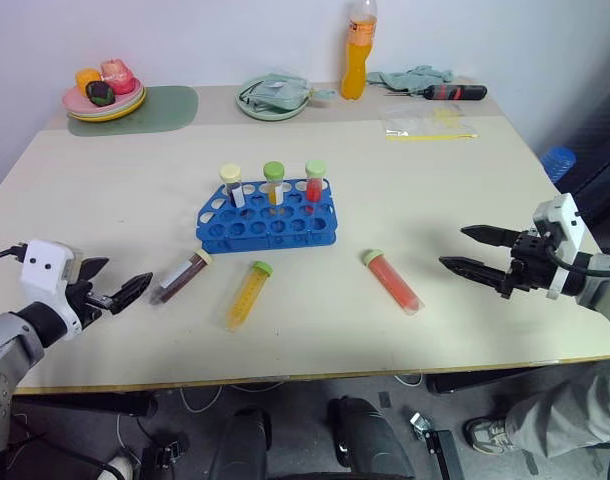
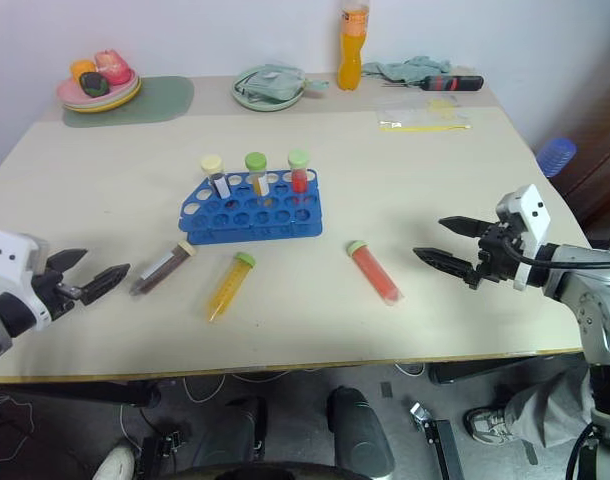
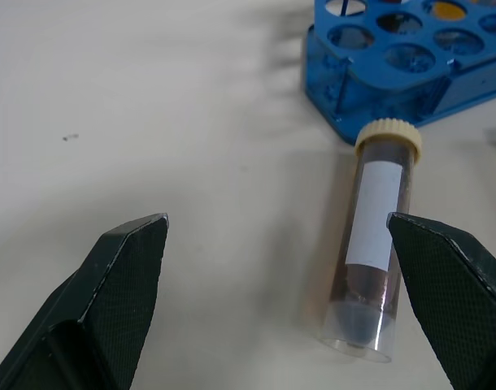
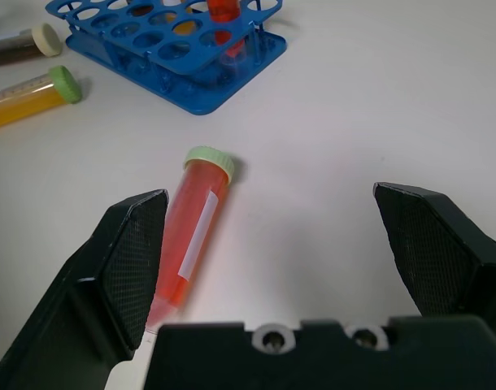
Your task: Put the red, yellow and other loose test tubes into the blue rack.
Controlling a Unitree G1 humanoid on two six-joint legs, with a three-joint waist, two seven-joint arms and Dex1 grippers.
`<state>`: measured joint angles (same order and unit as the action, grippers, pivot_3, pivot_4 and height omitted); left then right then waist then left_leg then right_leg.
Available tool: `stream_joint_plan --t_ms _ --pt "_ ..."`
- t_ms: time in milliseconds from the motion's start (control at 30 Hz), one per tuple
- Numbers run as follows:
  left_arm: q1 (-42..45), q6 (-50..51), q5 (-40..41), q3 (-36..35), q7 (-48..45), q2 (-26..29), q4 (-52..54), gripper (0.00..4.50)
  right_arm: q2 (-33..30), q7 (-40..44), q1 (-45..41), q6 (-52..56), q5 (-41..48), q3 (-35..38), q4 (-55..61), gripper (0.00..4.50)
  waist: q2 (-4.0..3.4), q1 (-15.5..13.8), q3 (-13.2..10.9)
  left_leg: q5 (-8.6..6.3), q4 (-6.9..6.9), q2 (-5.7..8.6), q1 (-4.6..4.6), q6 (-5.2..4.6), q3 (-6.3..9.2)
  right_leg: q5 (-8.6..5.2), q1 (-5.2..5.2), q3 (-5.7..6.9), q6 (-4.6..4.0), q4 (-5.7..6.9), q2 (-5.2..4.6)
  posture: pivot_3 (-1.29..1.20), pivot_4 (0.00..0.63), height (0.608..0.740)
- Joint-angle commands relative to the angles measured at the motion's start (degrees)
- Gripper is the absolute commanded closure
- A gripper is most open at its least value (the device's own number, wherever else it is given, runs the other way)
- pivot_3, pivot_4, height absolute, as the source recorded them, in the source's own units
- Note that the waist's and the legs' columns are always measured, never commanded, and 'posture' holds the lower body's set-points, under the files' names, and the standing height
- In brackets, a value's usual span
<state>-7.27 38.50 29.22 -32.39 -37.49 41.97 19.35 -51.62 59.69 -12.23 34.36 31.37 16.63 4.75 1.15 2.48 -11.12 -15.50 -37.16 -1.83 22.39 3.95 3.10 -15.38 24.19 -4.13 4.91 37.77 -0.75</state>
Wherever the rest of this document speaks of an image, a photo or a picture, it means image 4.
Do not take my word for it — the brown liquid tube cream cap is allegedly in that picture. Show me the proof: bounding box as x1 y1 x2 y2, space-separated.
0 23 63 70

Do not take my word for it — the red liquid tube green cap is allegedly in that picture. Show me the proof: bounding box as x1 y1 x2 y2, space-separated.
145 145 236 328

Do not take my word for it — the blue test tube rack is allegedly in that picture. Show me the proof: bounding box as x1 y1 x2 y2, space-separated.
44 0 288 117

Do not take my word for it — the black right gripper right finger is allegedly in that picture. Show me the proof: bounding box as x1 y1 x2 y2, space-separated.
372 182 496 328

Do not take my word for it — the yellow liquid tube green cap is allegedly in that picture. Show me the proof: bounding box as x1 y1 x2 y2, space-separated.
0 65 83 132

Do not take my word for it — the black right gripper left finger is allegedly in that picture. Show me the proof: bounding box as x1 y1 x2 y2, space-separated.
0 188 170 390

